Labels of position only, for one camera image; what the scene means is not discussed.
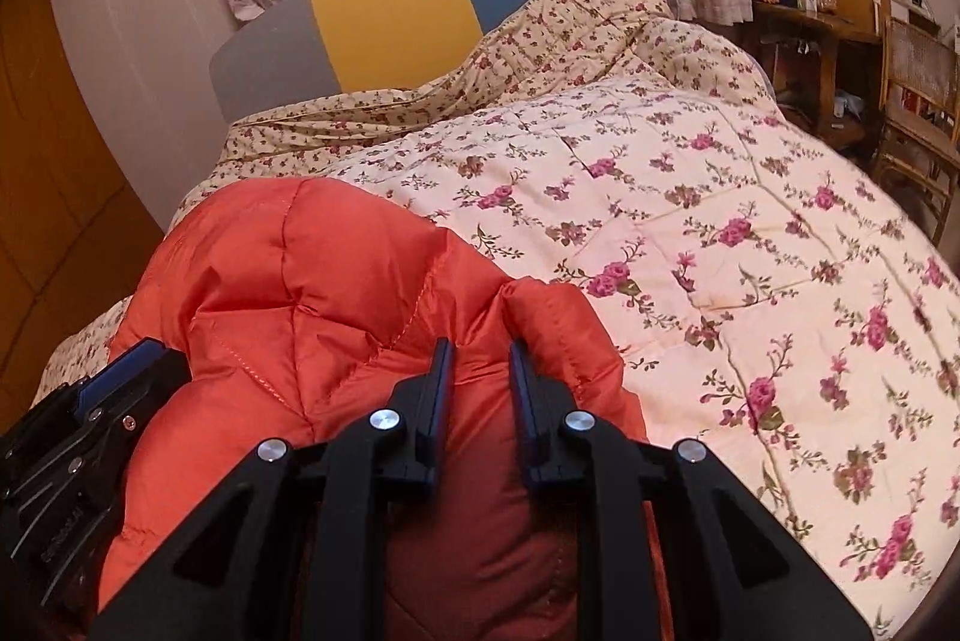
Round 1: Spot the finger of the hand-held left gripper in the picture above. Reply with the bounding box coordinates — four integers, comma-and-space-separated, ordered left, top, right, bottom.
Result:
73, 341, 192, 423

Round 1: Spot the dark wooden desk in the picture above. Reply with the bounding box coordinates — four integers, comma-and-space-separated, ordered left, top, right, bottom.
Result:
750, 0, 893, 156

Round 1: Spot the floral quilt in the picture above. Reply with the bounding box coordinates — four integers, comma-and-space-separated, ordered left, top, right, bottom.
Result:
34, 0, 960, 619

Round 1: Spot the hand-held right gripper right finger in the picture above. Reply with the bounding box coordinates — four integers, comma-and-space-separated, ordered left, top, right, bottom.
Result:
508, 341, 875, 641

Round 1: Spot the orange down jacket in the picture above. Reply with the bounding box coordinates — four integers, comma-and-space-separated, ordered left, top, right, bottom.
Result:
97, 176, 665, 641

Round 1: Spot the wooden wardrobe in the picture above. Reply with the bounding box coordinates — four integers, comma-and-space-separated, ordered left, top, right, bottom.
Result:
0, 0, 164, 402

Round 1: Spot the grey yellow blue headboard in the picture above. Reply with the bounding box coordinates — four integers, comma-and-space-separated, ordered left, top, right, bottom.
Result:
210, 0, 601, 126

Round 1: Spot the rattan chair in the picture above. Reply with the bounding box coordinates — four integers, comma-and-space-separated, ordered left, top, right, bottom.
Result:
868, 14, 960, 248

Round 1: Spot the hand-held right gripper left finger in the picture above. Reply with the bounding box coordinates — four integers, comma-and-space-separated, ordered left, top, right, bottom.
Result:
90, 339, 456, 641

